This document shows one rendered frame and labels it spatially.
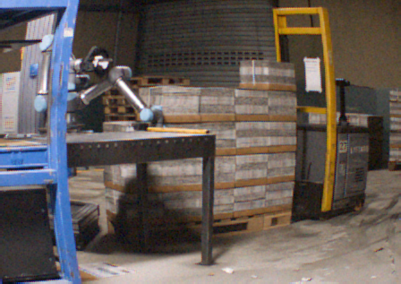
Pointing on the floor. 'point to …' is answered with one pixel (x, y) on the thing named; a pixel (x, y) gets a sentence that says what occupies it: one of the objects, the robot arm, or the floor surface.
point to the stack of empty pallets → (137, 93)
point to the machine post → (59, 80)
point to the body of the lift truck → (350, 186)
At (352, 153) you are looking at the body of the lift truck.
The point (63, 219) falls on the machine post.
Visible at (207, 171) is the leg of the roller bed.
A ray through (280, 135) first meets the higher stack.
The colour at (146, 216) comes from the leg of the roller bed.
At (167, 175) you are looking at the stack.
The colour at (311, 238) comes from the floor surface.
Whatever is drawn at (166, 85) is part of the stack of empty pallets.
